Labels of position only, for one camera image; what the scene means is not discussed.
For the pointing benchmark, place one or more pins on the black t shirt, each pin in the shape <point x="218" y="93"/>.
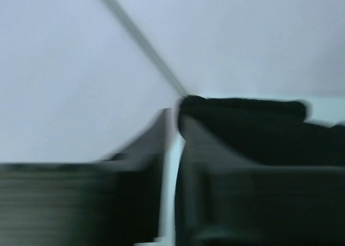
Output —
<point x="266" y="131"/>

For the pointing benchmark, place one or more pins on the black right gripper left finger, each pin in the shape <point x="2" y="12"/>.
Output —
<point x="114" y="201"/>

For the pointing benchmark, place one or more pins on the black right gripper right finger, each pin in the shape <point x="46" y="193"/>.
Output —
<point x="223" y="198"/>

